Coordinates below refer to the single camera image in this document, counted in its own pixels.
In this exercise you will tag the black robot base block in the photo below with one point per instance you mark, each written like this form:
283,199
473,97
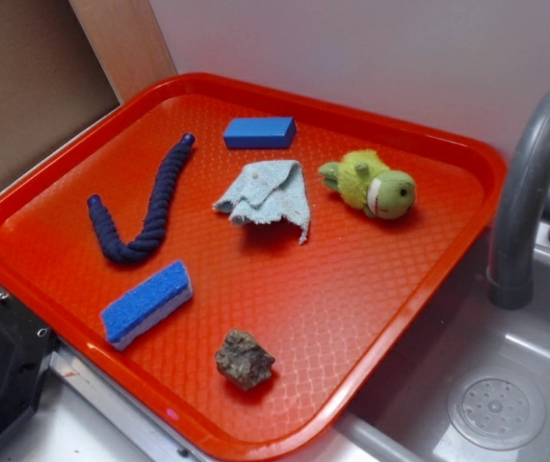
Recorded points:
26,344

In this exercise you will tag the grey brown rock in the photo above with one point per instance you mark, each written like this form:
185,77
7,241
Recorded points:
243,361

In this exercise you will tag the light blue cloth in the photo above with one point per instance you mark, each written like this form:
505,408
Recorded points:
266,192

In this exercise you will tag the red plastic tray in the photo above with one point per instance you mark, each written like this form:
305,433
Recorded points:
136,193

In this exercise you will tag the blue rectangular block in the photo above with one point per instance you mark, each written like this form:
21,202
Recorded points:
272,132

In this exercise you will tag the green plush frog toy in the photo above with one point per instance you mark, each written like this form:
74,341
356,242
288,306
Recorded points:
367,184

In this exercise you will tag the blue white sponge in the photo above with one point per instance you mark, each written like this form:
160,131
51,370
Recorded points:
146,305

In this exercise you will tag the grey toy sink basin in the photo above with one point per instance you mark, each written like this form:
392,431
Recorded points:
467,381

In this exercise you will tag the brown cardboard panel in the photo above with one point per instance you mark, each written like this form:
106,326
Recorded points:
66,64

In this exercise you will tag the grey toy faucet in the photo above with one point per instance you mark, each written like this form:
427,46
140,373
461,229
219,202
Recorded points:
525,198

